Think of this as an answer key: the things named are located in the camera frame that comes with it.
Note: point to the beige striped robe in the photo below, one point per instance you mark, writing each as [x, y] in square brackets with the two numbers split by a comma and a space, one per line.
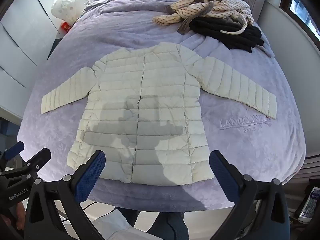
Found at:
[200, 7]

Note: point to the white printed plush cushion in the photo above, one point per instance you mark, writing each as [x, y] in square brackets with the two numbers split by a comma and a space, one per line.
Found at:
[63, 6]

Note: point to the person's left hand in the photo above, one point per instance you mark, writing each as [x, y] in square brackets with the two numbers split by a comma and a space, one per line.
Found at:
[20, 215]

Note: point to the small red box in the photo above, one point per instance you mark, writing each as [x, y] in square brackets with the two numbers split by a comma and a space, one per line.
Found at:
[66, 27]

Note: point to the lavender plush blanket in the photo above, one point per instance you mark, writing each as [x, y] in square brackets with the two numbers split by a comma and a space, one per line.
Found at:
[250, 155]

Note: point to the white wardrobe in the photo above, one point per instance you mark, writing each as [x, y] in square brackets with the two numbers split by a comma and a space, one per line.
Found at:
[20, 42]

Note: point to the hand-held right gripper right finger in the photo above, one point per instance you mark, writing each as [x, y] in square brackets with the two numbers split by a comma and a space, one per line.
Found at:
[222, 175]

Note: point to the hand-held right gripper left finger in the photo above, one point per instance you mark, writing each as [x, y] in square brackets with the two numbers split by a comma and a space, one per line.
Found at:
[90, 177]

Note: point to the printed book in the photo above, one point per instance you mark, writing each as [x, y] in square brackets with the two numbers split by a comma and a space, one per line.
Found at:
[310, 205]

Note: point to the person's legs in jeans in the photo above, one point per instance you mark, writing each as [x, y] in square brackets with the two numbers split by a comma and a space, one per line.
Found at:
[172, 225]

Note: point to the white puffer jacket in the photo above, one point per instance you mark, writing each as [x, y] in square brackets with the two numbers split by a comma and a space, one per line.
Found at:
[162, 92]

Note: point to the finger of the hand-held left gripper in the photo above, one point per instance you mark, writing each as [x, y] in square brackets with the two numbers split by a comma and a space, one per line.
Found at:
[37, 161]
[13, 150]

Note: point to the black knit garment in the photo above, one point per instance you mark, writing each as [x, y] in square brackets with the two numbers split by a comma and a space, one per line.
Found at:
[225, 37]

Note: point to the window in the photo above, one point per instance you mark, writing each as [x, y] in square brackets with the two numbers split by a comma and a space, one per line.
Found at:
[300, 7]

